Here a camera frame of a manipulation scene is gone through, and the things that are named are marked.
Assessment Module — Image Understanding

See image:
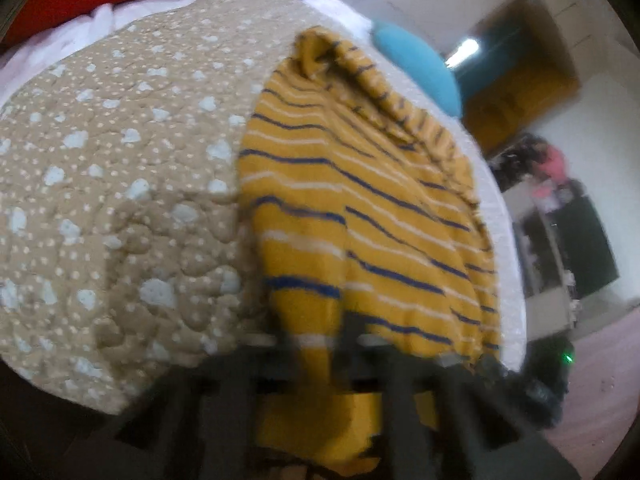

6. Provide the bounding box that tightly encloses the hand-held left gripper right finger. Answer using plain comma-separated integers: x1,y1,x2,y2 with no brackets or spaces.
340,312,581,480

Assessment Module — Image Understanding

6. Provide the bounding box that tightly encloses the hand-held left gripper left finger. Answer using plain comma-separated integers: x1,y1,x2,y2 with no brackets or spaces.
65,340,301,480

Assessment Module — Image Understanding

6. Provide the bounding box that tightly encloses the yellow striped knit sweater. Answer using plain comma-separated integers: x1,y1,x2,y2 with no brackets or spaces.
237,26,502,478

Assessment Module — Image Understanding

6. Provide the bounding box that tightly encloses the white bed sheet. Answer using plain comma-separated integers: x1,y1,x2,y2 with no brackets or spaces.
0,0,528,373

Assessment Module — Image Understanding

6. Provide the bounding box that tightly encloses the white shelf unit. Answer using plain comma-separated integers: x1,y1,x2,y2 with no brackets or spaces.
490,132,621,341

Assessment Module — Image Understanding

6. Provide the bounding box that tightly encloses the pink clothing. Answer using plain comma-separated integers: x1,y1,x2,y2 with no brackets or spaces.
542,145,569,182

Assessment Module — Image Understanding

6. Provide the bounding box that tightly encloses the beige dotted bedspread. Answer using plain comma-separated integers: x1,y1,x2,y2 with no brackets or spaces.
0,0,361,416

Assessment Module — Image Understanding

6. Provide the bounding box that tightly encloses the wooden door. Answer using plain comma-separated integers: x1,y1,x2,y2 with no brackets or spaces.
462,55,581,156

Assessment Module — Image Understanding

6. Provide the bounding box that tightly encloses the teal glass door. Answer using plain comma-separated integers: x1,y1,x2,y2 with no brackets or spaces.
450,25,531,106

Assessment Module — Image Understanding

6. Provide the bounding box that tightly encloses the blue pillow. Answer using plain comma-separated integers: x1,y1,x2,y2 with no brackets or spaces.
372,20,463,118

